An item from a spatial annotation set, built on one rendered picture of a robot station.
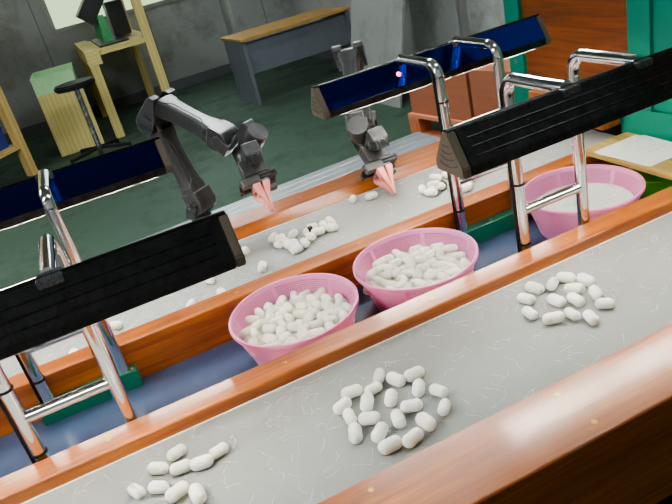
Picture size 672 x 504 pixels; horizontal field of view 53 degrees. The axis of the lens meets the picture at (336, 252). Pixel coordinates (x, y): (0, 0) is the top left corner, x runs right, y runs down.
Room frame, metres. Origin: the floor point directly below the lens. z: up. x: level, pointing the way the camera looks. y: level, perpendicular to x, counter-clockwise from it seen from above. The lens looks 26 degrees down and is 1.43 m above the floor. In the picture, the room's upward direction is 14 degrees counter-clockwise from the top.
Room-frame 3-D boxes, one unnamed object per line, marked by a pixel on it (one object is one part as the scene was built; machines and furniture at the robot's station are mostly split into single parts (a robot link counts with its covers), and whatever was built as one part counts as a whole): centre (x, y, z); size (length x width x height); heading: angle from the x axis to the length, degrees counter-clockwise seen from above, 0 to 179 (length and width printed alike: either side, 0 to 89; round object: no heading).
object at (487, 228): (1.52, -0.35, 0.90); 0.20 x 0.19 x 0.45; 107
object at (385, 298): (1.25, -0.16, 0.72); 0.27 x 0.27 x 0.10
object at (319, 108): (1.60, -0.33, 1.08); 0.62 x 0.08 x 0.07; 107
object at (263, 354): (1.17, 0.11, 0.72); 0.27 x 0.27 x 0.10
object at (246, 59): (7.07, -0.06, 0.32); 1.19 x 0.62 x 0.64; 111
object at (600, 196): (1.38, -0.58, 0.71); 0.22 x 0.22 x 0.06
